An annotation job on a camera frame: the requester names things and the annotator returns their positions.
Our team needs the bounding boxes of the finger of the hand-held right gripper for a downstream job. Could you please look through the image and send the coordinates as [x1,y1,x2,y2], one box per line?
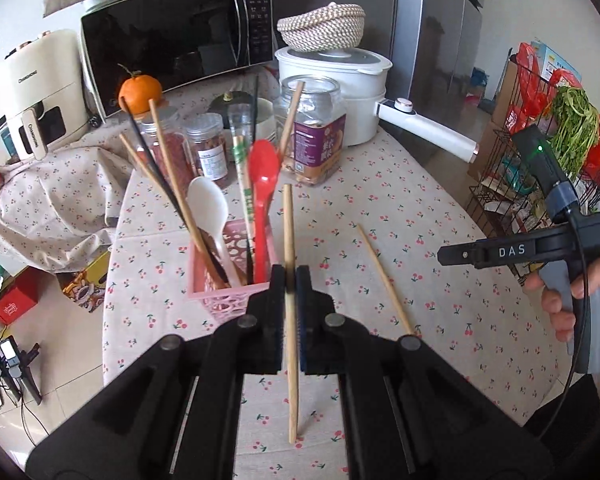
[436,236,546,270]

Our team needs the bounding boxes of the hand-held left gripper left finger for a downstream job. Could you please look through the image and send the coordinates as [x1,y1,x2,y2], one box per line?
[26,263,287,480]

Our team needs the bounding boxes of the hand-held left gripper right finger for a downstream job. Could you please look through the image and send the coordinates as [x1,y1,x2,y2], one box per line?
[295,265,556,480]

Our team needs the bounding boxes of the pink perforated basket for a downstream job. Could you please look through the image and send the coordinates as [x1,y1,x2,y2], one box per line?
[187,218,282,324]

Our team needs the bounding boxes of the wooden chopstick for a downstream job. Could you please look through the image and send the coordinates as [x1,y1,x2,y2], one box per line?
[278,81,306,160]
[356,224,417,337]
[118,133,156,180]
[282,183,302,445]
[148,99,230,290]

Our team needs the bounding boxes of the white plastic spoon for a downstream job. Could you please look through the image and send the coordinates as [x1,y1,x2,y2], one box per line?
[186,176,244,289]

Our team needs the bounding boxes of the paper chopsticks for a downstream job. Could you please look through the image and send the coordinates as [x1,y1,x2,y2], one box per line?
[231,134,257,266]

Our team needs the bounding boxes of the red plastic spoon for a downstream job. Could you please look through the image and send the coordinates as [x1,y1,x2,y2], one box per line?
[247,139,282,285]

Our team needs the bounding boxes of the black chopstick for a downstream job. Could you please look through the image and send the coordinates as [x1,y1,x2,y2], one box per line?
[245,75,261,283]
[124,104,232,283]

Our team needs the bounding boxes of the cherry print tablecloth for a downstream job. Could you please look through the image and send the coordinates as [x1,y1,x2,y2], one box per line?
[100,67,576,480]

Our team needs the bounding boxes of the green leafy vegetables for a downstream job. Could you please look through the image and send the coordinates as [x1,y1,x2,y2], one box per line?
[549,86,600,182]

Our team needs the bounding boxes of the brown cardboard box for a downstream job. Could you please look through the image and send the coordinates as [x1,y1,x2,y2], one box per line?
[480,60,520,137]

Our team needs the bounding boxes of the red snack bag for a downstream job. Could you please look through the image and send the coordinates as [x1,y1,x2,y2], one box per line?
[509,42,557,132]

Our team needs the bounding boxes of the light blue printed box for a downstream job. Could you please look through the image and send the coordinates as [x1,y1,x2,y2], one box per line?
[530,41,582,85]

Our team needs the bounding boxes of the clear jar purple label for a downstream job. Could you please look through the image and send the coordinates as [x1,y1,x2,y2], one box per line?
[273,75,347,187]

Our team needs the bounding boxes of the white electric pot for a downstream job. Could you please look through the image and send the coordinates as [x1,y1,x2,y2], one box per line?
[274,46,481,164]

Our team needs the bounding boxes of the small jar white label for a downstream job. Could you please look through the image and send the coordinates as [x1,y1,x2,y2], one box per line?
[185,113,230,182]

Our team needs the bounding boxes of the patterned cardboard box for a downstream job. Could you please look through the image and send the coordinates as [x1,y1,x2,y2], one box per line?
[61,250,112,314]

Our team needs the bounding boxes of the clear jar red berries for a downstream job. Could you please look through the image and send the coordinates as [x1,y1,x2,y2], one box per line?
[130,106,193,198]

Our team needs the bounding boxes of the clear plastic cup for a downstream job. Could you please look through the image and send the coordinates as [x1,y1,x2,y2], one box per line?
[224,104,257,162]

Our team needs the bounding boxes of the white bowl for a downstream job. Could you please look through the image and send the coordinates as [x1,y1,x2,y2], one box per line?
[254,97,277,142]

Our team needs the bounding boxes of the grey refrigerator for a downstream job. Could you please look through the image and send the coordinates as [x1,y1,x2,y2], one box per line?
[392,0,486,127]

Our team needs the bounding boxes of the white pot lid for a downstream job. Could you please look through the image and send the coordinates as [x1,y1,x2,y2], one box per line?
[274,46,394,75]

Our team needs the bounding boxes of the small floral draped cloth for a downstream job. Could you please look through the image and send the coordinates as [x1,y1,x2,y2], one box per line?
[0,132,133,275]

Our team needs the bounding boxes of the red cardboard box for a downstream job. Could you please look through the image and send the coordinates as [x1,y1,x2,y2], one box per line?
[0,272,39,327]

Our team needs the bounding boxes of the orange tangerine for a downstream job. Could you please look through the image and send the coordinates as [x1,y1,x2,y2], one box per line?
[118,64,164,116]

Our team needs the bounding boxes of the black microwave oven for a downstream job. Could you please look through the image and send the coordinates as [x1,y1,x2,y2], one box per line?
[80,0,277,121]

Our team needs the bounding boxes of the white air fryer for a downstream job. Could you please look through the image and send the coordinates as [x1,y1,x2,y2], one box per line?
[0,29,94,162]

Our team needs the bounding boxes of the black wire rack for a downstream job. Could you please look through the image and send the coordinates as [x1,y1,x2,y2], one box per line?
[467,45,600,282]

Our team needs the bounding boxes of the woven rope basket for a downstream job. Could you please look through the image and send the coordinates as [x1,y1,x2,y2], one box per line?
[276,2,367,54]

